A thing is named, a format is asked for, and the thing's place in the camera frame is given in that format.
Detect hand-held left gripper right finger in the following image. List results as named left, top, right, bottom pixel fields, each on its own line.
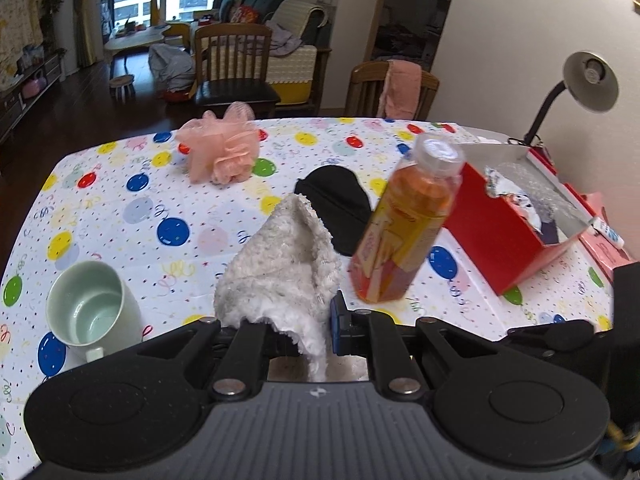
left=330, top=290, right=506, bottom=401

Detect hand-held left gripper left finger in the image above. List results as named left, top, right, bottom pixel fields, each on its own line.
left=136, top=316, right=274, bottom=403

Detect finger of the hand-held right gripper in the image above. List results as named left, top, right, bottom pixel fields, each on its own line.
left=505, top=319, right=614, bottom=362

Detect white fluffy cloth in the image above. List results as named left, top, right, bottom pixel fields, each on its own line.
left=213, top=192, right=344, bottom=384

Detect purple cloth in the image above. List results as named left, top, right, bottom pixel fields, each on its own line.
left=537, top=220, right=564, bottom=246

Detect red and white cardboard box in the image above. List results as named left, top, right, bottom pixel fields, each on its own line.
left=442, top=142, right=602, bottom=296

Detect white and blue tube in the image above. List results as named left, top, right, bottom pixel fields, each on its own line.
left=589, top=217, right=626, bottom=249

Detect orange drink bottle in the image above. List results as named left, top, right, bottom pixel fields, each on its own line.
left=350, top=133, right=467, bottom=305

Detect black knit beanie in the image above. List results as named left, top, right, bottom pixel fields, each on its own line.
left=293, top=164, right=374, bottom=257

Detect pale green mug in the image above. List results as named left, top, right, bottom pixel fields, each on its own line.
left=45, top=260, right=146, bottom=364

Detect pink bath pouf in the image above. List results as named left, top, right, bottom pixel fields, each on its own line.
left=174, top=101, right=261, bottom=186

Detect silver desk lamp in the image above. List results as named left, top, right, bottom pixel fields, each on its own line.
left=522, top=50, right=620, bottom=148

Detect pink towel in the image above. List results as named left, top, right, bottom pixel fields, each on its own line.
left=377, top=59, right=424, bottom=120

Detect wooden chair with dark seat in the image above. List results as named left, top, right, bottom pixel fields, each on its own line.
left=192, top=23, right=282, bottom=119

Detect sofa with cream cover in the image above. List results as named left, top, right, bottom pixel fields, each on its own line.
left=220, top=0, right=334, bottom=106

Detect lavender clothes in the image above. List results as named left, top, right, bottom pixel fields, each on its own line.
left=265, top=20, right=304, bottom=58

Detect small wooden stool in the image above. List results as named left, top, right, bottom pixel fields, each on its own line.
left=109, top=74, right=136, bottom=101

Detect grey laundry pile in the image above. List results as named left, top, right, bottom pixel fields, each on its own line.
left=148, top=42, right=197, bottom=94

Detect cream blanket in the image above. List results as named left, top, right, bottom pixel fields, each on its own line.
left=272, top=0, right=327, bottom=37

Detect small wooden chair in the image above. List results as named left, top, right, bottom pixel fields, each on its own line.
left=162, top=22, right=194, bottom=54

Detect dark tv cabinet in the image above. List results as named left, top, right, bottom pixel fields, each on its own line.
left=0, top=50, right=66, bottom=147

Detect white round coffee table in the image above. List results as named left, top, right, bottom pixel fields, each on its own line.
left=103, top=23, right=174, bottom=56

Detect pink kettle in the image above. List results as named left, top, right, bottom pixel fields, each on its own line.
left=22, top=72, right=49, bottom=99

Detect grey and yellow curtain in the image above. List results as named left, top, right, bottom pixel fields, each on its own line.
left=75, top=0, right=119, bottom=69

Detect white standing air conditioner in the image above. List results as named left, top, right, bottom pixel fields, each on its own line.
left=52, top=0, right=80, bottom=79

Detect floral cloth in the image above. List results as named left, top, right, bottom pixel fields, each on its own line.
left=0, top=0, right=44, bottom=87

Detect green potted plant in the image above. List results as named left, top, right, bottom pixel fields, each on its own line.
left=39, top=0, right=64, bottom=26

